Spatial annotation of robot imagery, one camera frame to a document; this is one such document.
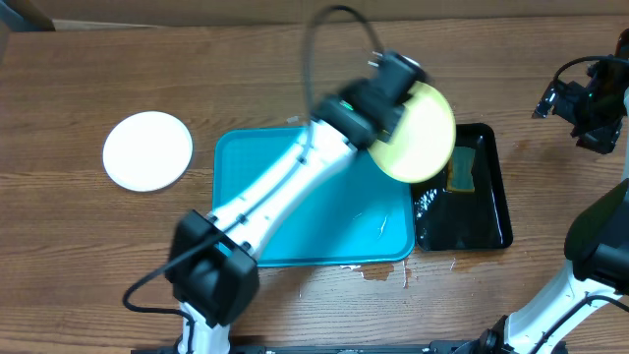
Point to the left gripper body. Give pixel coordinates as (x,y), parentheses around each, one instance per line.
(360,94)

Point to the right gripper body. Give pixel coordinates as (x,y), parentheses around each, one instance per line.
(591,113)

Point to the light green plate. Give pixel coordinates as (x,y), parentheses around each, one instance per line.
(423,141)

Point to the green and yellow sponge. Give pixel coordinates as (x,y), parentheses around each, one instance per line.
(459,170)

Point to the white plate front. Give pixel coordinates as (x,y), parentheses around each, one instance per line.
(147,151)

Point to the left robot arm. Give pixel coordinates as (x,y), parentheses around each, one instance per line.
(213,258)

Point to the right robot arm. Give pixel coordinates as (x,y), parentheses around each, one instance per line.
(595,272)

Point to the teal plastic tray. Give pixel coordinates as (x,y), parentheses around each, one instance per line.
(358,216)

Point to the black rectangular water tray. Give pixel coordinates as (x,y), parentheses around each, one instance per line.
(447,221)

